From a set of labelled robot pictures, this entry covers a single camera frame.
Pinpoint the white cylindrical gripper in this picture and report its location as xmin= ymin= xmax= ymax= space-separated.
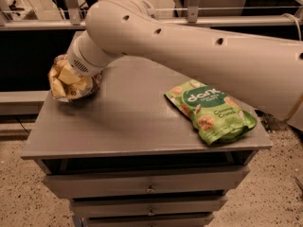
xmin=50 ymin=31 xmax=120 ymax=99

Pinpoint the brown sea salt chip bag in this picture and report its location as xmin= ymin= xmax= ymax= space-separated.
xmin=48 ymin=54 xmax=101 ymax=102

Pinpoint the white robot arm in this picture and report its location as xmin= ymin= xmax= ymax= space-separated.
xmin=67 ymin=0 xmax=303 ymax=130

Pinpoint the green coconut crunch snack bag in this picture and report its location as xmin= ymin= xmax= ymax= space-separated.
xmin=165 ymin=79 xmax=257 ymax=145

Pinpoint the grey drawer cabinet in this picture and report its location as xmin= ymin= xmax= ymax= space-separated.
xmin=20 ymin=30 xmax=273 ymax=227

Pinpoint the middle grey drawer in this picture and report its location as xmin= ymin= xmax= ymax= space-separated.
xmin=71 ymin=195 xmax=227 ymax=218

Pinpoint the grey drawer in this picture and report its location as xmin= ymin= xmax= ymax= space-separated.
xmin=71 ymin=195 xmax=227 ymax=218
xmin=87 ymin=213 xmax=213 ymax=227
xmin=44 ymin=166 xmax=249 ymax=199

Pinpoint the bottom grey drawer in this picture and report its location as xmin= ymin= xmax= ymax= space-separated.
xmin=87 ymin=213 xmax=213 ymax=227

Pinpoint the top grey drawer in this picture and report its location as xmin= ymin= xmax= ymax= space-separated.
xmin=44 ymin=166 xmax=249 ymax=199

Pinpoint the metal railing frame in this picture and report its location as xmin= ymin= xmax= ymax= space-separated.
xmin=1 ymin=0 xmax=303 ymax=30

